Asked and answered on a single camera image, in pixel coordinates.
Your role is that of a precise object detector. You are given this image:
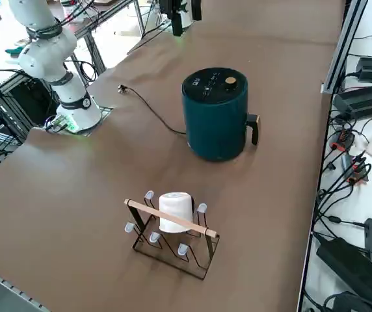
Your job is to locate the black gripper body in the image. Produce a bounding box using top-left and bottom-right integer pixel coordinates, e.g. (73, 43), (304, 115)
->
(159, 0), (187, 16)

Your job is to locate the dark green air fryer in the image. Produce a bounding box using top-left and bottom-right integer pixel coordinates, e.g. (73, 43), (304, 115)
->
(181, 66), (261, 163)

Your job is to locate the white cup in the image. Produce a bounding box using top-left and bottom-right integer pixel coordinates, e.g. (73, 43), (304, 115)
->
(157, 192), (196, 235)

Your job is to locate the orange black power strip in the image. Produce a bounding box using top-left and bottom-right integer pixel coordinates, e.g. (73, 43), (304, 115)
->
(330, 129), (356, 153)

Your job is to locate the aluminium frame table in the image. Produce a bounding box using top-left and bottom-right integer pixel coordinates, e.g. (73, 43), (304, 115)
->
(70, 0), (142, 72)

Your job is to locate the black air fryer power cable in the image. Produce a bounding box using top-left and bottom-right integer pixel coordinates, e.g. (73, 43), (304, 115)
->
(117, 84), (189, 135)

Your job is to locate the aluminium camera post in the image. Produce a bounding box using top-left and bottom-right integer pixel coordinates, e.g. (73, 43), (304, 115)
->
(320, 0), (369, 96)

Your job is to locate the black wire cup rack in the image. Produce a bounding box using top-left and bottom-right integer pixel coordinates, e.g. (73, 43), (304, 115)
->
(124, 190), (220, 281)

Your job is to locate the grey aluminium edge rail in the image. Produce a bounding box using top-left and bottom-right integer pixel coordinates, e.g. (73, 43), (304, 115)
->
(0, 264), (49, 312)

